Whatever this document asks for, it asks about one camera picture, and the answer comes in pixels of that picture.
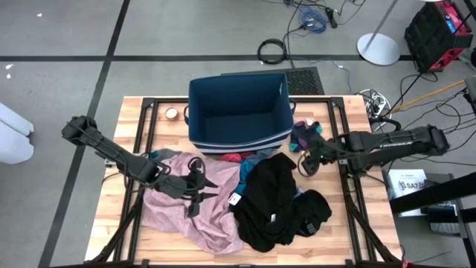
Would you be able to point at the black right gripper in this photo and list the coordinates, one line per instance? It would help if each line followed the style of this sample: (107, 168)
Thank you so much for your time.
(323, 149)

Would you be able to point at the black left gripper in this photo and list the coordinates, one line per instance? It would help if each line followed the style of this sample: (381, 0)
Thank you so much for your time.
(175, 186)

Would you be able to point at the dark sock teal toe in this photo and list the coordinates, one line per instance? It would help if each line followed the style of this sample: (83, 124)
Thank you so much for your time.
(318, 129)

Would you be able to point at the dark sock purple teal patches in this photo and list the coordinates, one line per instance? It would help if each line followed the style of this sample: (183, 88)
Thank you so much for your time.
(299, 126)

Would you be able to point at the pink woven shirt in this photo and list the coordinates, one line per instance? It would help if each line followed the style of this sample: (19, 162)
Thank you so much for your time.
(215, 223)

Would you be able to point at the red sock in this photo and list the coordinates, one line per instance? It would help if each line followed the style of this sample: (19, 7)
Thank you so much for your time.
(230, 157)

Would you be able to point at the bright blue fleece garment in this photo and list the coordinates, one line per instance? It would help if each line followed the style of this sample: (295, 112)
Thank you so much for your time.
(245, 171)

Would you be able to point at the grey sock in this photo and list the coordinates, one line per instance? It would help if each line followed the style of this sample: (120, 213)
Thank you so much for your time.
(163, 153)

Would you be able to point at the black knit garment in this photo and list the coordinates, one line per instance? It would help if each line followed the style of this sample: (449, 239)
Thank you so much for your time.
(267, 193)

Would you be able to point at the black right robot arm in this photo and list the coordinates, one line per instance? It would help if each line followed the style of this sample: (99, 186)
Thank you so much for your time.
(390, 145)

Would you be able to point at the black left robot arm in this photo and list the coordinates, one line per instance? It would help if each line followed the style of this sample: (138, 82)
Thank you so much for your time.
(111, 150)

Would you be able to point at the black perforated floor mat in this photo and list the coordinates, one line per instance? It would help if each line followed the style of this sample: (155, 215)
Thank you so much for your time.
(303, 82)

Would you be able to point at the blue white-striped fabric bin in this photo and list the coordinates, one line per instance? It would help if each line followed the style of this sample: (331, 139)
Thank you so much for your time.
(238, 111)

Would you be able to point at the white printed cardboard box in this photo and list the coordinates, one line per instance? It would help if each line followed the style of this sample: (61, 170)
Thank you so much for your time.
(409, 182)

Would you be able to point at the white round lamp stand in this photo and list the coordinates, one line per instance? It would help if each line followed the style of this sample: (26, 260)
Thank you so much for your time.
(379, 50)

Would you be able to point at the yellow wooden stick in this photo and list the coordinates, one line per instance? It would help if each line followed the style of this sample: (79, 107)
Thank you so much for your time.
(427, 96)

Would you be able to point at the black metal stand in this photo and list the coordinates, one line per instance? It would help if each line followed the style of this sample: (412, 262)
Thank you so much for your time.
(431, 195)

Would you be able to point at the black power strip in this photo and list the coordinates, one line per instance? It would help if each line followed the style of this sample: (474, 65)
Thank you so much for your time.
(331, 16)

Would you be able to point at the black red tool case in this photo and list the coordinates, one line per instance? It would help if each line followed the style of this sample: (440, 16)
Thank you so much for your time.
(427, 37)

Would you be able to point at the white rounded object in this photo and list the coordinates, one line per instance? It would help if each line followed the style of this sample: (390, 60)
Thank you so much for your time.
(15, 145)

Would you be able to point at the black metal table frame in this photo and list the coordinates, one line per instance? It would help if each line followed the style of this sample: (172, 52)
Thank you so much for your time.
(163, 99)

